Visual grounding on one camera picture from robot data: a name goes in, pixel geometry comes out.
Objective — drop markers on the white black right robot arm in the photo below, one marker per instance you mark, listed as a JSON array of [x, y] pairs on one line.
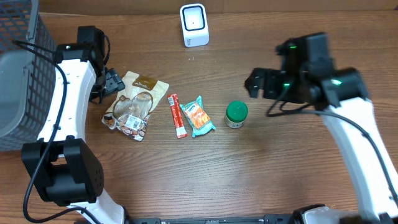
[[308, 82]]

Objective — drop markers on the red white stick packet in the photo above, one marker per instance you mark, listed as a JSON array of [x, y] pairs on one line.
[[177, 116]]

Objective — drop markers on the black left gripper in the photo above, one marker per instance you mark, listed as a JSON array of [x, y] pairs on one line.
[[112, 82]]

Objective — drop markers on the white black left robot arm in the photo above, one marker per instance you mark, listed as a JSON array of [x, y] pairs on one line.
[[62, 168]]

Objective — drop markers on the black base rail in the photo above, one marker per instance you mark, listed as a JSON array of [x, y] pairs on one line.
[[266, 219]]

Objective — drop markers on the green lid jar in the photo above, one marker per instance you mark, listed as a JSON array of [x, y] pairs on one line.
[[236, 114]]

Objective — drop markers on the beige brown snack pouch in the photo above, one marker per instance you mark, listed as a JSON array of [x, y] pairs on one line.
[[134, 105]]

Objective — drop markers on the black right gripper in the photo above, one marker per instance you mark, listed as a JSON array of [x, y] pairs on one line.
[[261, 83]]

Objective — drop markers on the grey plastic mesh basket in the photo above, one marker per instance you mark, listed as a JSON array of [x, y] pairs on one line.
[[27, 81]]

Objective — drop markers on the white barcode scanner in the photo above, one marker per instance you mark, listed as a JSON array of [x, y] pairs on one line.
[[194, 25]]

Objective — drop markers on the teal orange cracker packet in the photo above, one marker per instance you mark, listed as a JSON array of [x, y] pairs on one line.
[[198, 119]]

